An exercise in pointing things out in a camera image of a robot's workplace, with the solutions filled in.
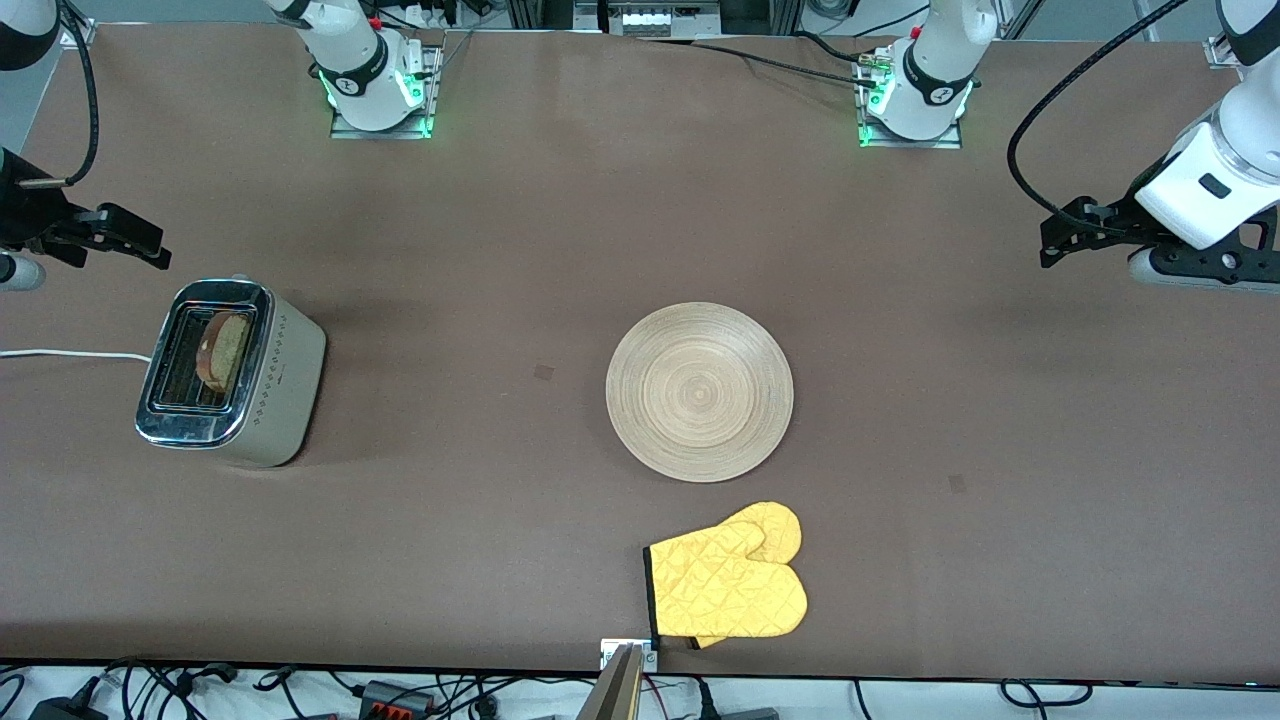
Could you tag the silver beige two-slot toaster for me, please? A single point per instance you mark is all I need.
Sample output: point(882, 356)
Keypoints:
point(290, 390)

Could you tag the black orange connector block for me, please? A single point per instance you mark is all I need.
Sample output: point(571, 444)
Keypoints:
point(395, 698)

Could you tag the yellow quilted oven mitt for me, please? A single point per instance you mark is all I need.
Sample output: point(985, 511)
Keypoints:
point(730, 590)

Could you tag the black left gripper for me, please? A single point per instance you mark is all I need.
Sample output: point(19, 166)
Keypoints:
point(1119, 222)

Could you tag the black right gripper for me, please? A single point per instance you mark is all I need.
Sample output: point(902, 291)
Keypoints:
point(30, 212)

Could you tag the round wooden plate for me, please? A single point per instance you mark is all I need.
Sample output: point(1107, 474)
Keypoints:
point(700, 392)

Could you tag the aluminium frame post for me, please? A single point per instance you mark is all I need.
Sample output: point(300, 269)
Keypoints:
point(540, 12)

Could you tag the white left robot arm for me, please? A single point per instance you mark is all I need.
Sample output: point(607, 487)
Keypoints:
point(930, 80)

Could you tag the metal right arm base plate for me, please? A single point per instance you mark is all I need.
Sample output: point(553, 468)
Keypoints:
point(345, 128)

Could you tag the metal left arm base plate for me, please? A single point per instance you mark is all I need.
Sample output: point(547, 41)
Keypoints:
point(950, 143)

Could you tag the black power plug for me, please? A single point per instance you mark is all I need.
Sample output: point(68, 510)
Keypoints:
point(705, 705)

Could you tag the silver camera mount bracket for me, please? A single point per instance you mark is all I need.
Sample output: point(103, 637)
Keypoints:
point(650, 655)

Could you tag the aluminium table corner bracket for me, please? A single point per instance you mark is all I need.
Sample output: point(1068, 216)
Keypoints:
point(78, 35)
point(1213, 50)

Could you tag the tan camera mount bar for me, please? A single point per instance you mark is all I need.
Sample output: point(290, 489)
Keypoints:
point(615, 690)

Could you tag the brown bread slice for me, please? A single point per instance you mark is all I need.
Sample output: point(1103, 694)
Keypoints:
point(225, 350)

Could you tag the white power strip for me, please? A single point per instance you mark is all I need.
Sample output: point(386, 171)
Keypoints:
point(650, 18)

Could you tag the black power adapter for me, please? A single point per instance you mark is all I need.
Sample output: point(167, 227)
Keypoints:
point(65, 710)

